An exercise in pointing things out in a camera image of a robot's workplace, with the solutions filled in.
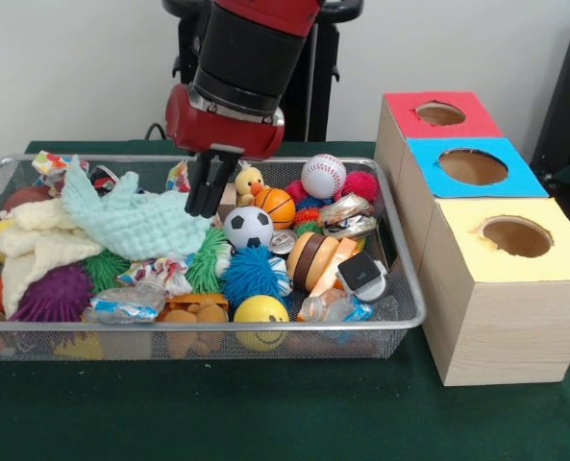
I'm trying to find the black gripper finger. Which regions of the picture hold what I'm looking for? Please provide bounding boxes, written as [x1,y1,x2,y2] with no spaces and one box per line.
[200,153,240,218]
[185,152,213,216]

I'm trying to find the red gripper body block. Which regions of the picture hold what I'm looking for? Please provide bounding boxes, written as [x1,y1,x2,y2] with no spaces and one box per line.
[164,84,285,160]

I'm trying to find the mint green knitted cloth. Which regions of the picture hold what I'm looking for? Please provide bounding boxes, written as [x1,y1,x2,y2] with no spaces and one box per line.
[62,154,213,260]

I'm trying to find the wooden box with three holes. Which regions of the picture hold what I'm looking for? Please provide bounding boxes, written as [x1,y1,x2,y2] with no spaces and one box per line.
[374,90,570,387]

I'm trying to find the yellow duck plush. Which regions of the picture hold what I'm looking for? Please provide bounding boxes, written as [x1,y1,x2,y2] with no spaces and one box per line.
[234,160,270,206]

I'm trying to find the black and white soccer ball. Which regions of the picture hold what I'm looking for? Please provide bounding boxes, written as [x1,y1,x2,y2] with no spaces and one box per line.
[222,205,275,250]

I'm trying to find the small orange basketball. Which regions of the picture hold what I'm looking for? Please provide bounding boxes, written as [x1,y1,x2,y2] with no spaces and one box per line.
[254,187,297,231]

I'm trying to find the blue fuzzy puffer ball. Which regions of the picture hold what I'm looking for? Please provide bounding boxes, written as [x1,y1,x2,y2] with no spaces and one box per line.
[220,244,288,308]

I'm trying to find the white baseball with red stitching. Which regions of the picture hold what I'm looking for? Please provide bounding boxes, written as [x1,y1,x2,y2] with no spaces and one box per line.
[300,153,347,201]

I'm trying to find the toy hamburger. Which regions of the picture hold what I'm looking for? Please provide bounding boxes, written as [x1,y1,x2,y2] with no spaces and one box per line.
[285,230,341,292]

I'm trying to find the yellow smiley ball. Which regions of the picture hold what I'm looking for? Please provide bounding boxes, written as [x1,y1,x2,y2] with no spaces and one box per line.
[233,294,289,352]

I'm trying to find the purple spiky ball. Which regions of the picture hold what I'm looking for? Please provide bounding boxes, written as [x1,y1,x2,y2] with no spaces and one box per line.
[10,263,96,323]

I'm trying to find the cream knitted cloth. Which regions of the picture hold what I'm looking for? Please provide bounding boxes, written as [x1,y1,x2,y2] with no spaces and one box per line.
[0,196,106,321]

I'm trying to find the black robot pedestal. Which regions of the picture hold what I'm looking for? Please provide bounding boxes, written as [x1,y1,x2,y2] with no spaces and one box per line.
[161,0,365,142]

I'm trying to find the wire mesh bin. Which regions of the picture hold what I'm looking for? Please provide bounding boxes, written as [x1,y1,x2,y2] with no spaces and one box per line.
[0,153,428,362]

